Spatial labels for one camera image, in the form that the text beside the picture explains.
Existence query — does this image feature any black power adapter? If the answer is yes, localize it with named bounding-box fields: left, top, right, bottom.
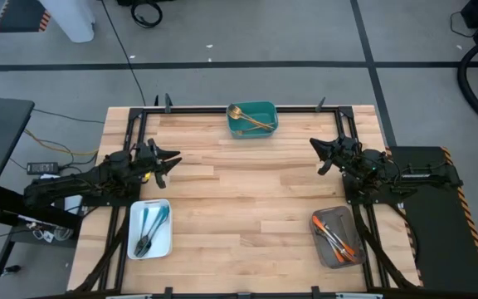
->
left=26, top=161, right=61, bottom=176

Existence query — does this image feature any white plastic bin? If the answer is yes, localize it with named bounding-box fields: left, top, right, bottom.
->
left=126, top=198, right=173, bottom=261

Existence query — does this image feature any grey translucent plastic bin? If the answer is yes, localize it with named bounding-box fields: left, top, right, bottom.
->
left=309, top=205, right=367, bottom=269

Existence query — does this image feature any white pedestal column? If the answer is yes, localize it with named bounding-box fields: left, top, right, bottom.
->
left=38, top=0, right=97, bottom=44

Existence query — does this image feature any coiled black cable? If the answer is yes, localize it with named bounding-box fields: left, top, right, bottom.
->
left=129, top=0, right=164, bottom=29

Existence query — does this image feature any white paper sheet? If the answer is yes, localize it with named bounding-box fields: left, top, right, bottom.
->
left=39, top=173, right=83, bottom=216

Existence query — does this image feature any yellow floor cable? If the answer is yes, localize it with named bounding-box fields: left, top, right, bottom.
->
left=22, top=127, right=100, bottom=157

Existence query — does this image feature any white cable bundle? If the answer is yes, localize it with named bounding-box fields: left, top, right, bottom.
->
left=30, top=223, right=75, bottom=244

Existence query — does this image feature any long black floor cable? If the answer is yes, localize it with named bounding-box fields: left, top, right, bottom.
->
left=99, top=0, right=148, bottom=107

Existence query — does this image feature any thin black floor cable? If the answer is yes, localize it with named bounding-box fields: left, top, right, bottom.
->
left=31, top=108, right=106, bottom=125

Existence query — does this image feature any hazard-striped black platform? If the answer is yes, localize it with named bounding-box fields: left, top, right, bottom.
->
left=388, top=145, right=478, bottom=296

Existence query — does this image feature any hazard-striped black floor mat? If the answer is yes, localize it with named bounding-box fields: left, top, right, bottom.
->
left=0, top=0, right=52, bottom=34

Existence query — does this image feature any teal plastic bin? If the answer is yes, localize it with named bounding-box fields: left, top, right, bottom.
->
left=225, top=100, right=280, bottom=140

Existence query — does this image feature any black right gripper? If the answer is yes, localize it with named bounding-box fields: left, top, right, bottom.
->
left=309, top=135, right=363, bottom=175

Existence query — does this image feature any gold fork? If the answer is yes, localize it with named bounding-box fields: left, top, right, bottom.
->
left=227, top=104, right=276, bottom=128
left=235, top=122, right=276, bottom=137
left=228, top=107, right=274, bottom=132

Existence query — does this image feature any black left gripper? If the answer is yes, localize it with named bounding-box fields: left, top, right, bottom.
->
left=133, top=139, right=183, bottom=190

